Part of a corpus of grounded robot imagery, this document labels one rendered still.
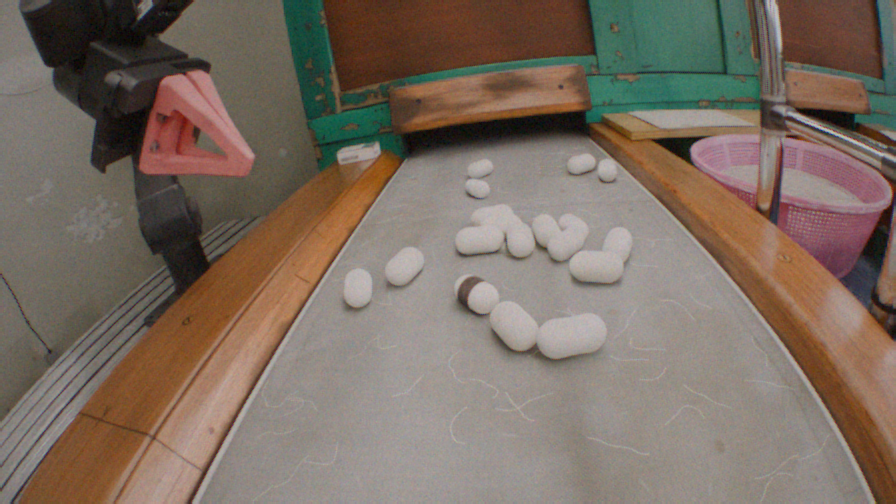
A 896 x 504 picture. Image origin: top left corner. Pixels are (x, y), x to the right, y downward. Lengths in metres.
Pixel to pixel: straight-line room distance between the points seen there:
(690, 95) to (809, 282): 0.54
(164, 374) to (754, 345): 0.33
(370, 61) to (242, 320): 0.51
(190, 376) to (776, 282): 0.33
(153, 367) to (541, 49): 0.64
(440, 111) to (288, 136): 1.34
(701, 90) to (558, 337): 0.62
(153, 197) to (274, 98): 1.39
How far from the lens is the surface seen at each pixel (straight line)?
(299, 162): 1.91
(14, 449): 0.62
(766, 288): 0.26
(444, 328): 0.25
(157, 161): 0.29
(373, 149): 0.64
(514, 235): 0.31
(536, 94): 0.62
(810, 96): 0.86
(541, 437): 0.19
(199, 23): 2.19
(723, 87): 0.79
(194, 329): 0.30
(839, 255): 0.45
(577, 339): 0.21
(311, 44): 0.73
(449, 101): 0.63
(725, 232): 0.30
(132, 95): 0.26
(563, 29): 0.70
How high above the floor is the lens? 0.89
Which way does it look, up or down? 26 degrees down
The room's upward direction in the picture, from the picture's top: 11 degrees counter-clockwise
